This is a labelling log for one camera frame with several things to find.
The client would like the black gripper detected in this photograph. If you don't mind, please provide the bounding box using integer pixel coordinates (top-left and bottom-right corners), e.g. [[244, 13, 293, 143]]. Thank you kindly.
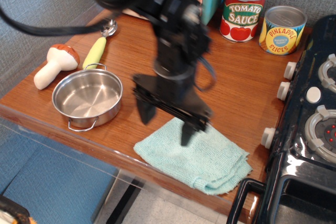
[[132, 62, 213, 146]]

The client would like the light blue cloth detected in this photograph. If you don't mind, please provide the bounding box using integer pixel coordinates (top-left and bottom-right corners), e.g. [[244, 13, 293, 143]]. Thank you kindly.
[[133, 118, 253, 195]]

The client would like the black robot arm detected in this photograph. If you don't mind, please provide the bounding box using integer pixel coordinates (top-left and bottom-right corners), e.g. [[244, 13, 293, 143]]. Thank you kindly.
[[95, 0, 215, 146]]

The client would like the stainless steel pan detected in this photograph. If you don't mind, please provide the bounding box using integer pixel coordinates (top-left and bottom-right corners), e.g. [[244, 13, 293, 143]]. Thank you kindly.
[[52, 63, 123, 132]]

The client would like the white stove knob bottom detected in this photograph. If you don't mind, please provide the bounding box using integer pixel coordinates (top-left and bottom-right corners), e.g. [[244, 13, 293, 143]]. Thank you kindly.
[[261, 127, 276, 149]]

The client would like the white stove knob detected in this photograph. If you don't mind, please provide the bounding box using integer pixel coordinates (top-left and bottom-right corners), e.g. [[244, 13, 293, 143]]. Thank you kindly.
[[283, 62, 297, 80], [261, 127, 276, 149], [277, 82, 290, 101]]

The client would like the white stove knob middle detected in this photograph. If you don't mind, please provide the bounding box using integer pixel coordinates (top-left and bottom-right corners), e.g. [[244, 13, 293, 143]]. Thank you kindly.
[[277, 82, 290, 101]]

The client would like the plush mushroom toy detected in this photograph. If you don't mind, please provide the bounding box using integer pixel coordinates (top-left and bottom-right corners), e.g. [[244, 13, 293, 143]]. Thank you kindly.
[[34, 44, 80, 90]]

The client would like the white stove knob top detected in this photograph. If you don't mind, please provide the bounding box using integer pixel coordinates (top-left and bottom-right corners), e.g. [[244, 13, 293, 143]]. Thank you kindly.
[[283, 62, 297, 80]]

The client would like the tomato sauce can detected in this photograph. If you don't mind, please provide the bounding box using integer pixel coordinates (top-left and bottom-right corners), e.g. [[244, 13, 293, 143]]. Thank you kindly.
[[220, 0, 266, 42]]

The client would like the black toy stove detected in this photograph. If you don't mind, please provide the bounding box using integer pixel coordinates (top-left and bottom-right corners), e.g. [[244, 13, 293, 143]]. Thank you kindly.
[[227, 15, 335, 223]]

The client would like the pineapple slices can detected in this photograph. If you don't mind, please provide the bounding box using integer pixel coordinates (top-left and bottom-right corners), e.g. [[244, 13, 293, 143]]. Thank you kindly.
[[259, 5, 307, 56]]

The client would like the orange black object corner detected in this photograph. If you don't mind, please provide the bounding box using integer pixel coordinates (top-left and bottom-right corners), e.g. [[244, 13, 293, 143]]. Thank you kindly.
[[1, 195, 36, 224]]

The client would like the scoop with yellow handle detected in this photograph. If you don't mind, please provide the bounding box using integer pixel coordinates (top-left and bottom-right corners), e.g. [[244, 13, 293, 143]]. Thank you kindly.
[[82, 19, 118, 70]]

